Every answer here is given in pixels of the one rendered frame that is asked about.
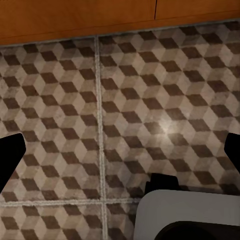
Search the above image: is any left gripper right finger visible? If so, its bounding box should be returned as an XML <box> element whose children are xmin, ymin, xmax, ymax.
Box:
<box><xmin>224</xmin><ymin>133</ymin><xmax>240</xmax><ymax>173</ymax></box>

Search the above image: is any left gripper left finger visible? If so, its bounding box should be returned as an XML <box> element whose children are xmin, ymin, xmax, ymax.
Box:
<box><xmin>0</xmin><ymin>133</ymin><xmax>26</xmax><ymax>193</ymax></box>

